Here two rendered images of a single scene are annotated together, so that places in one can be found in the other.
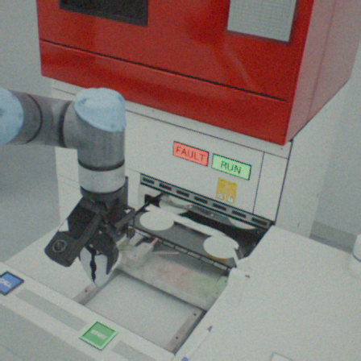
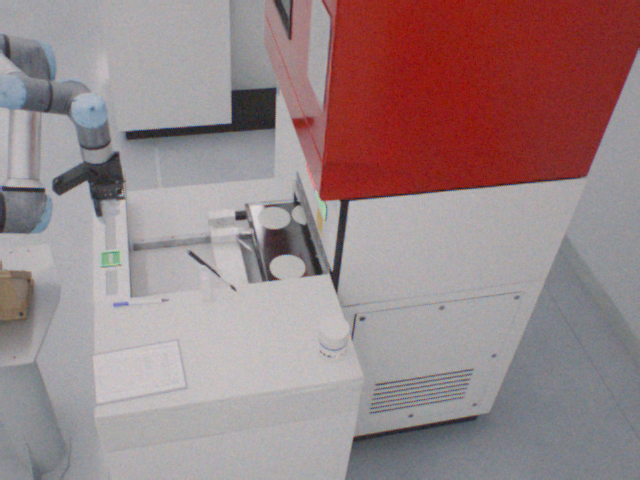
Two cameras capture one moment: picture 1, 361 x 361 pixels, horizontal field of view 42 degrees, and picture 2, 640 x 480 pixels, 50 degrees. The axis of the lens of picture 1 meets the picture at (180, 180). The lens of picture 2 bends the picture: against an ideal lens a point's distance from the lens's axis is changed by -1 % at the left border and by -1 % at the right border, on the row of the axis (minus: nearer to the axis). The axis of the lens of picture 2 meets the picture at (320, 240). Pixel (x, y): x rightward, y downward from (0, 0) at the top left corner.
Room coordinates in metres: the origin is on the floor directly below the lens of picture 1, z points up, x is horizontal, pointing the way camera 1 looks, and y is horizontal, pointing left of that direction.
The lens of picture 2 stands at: (0.13, -1.19, 2.33)
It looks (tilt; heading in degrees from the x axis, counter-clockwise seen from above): 43 degrees down; 45
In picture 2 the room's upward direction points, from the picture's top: 5 degrees clockwise
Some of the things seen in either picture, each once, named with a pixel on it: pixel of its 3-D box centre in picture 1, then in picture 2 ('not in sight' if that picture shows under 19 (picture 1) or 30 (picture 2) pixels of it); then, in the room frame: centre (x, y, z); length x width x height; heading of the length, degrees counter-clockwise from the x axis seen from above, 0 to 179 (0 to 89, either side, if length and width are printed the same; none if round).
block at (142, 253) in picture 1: (139, 255); (224, 234); (0.99, 0.09, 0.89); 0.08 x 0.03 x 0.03; 152
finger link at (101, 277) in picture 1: (110, 264); (108, 212); (0.65, 0.11, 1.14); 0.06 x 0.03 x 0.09; 152
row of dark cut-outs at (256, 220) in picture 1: (201, 200); (312, 220); (1.19, -0.07, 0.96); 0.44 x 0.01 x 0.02; 62
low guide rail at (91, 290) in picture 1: (117, 267); (215, 236); (1.00, 0.15, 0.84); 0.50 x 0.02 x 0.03; 152
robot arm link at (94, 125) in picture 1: (98, 127); (90, 120); (0.66, 0.13, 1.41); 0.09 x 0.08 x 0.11; 82
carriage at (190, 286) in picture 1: (163, 274); (228, 259); (0.95, 0.02, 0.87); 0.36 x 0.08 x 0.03; 62
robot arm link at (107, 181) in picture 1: (100, 172); (96, 148); (0.66, 0.13, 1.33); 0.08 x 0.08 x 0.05
